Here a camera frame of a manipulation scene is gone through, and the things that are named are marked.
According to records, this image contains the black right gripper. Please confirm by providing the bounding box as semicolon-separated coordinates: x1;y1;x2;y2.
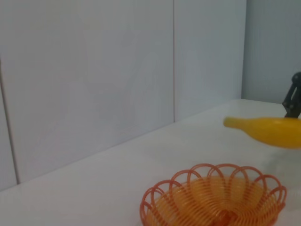
282;72;301;118

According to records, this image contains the yellow banana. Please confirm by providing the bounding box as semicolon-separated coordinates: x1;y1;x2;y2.
223;116;301;149

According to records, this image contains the orange plastic wire basket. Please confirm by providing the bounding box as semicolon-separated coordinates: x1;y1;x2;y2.
140;163;287;226

